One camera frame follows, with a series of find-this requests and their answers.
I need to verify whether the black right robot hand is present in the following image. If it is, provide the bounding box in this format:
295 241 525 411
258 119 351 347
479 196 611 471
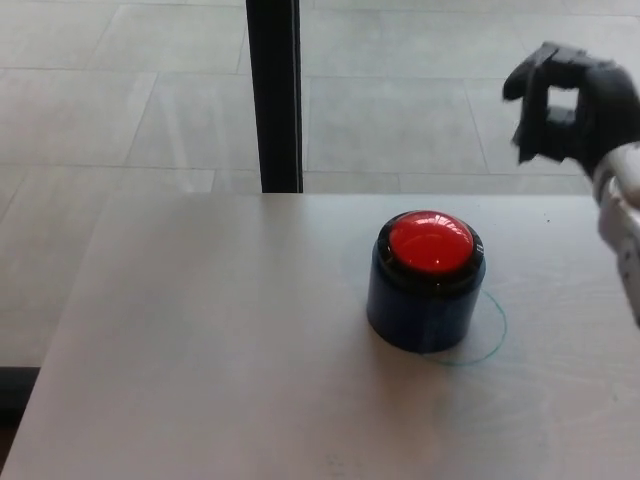
501 41 640 182

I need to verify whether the red dome push button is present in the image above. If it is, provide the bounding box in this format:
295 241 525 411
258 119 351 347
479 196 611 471
365 210 488 355

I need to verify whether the black vertical pole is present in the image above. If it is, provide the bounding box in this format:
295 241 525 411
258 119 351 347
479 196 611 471
245 0 305 195

